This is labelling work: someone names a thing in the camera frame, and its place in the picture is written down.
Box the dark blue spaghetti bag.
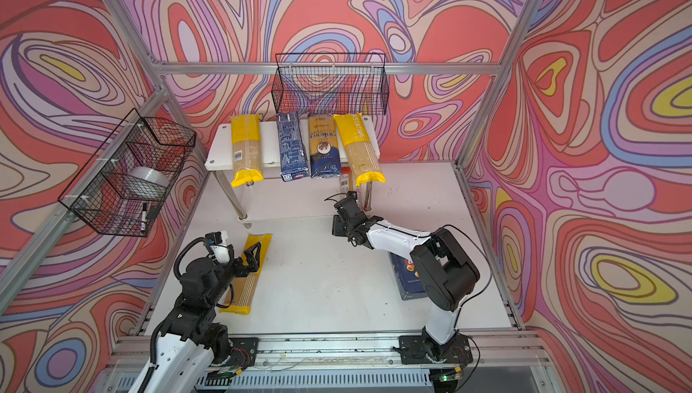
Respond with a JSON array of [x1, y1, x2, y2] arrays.
[[307, 115, 342, 178]]

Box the blue spaghetti box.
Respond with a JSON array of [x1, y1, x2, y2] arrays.
[[277, 112, 309, 182]]

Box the blue Barilla pasta box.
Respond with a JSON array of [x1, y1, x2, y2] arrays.
[[389, 254, 426, 301]]

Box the yellow spaghetti bag long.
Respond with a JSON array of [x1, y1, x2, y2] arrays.
[[231, 115, 264, 188]]

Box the red spaghetti bag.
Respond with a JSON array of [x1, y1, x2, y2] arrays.
[[340, 171, 360, 200]]

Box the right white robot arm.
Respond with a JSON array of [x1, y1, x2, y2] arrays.
[[333, 191, 481, 361]]

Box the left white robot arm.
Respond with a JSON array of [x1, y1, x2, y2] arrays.
[[130, 233, 262, 392]]

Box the white shelf with metal legs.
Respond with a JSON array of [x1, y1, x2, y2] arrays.
[[205, 116, 380, 222]]

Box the black marker pen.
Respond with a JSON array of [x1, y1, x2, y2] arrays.
[[140, 202, 148, 236]]

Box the silver tape roll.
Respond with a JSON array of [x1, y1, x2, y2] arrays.
[[129, 166, 169, 187]]

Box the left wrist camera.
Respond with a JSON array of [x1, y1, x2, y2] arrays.
[[205, 231, 234, 264]]

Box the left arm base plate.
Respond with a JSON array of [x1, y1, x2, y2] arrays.
[[212, 337, 260, 369]]

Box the black wire basket left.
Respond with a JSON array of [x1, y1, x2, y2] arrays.
[[59, 110, 196, 237]]

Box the black wire basket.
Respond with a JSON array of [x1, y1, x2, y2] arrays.
[[59, 110, 196, 237], [271, 52, 389, 116]]

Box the black wire basket back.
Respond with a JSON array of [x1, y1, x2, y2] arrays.
[[271, 52, 389, 116]]

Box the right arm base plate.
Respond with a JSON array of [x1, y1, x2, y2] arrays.
[[393, 333, 474, 368]]

